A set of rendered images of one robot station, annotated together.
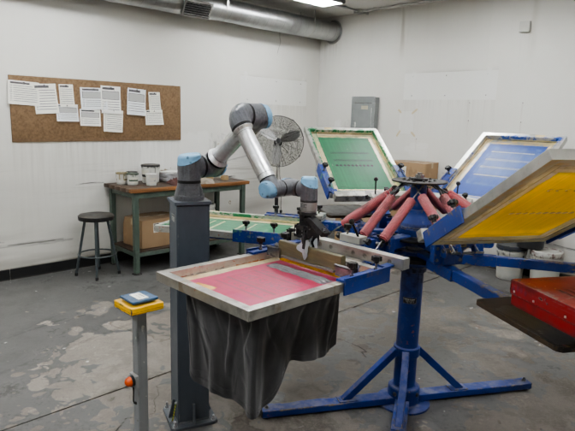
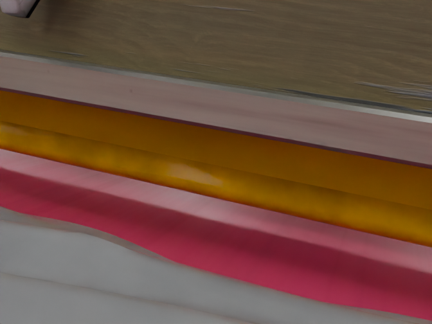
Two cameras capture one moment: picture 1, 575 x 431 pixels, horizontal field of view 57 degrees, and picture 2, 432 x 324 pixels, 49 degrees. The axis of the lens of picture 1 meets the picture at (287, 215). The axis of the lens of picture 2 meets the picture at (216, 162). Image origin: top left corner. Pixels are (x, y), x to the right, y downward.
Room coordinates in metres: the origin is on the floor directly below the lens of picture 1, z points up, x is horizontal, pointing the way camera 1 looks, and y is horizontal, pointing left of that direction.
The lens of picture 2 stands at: (2.14, -0.07, 1.00)
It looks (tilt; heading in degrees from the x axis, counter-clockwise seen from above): 12 degrees down; 333
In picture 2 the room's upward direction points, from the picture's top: 8 degrees clockwise
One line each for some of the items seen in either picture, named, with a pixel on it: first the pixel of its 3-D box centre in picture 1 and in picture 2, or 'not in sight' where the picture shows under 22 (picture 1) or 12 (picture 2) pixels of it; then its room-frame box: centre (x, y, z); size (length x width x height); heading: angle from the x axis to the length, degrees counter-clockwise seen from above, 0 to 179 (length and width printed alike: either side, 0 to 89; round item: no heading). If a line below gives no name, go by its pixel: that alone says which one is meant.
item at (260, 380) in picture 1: (299, 346); not in sight; (1.97, -0.06, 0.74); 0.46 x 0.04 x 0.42; 134
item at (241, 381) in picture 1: (219, 346); not in sight; (1.95, 0.25, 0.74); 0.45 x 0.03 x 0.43; 44
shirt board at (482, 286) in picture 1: (485, 289); not in sight; (2.24, -0.88, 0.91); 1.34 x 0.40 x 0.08; 14
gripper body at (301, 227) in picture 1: (306, 224); not in sight; (2.32, -0.09, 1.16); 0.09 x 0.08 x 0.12; 44
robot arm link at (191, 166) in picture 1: (190, 166); not in sight; (2.67, 0.49, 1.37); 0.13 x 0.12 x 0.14; 138
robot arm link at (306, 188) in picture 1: (308, 189); not in sight; (2.32, -0.09, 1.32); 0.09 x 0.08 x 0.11; 48
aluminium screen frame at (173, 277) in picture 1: (275, 274); not in sight; (2.16, 0.04, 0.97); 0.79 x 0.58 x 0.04; 134
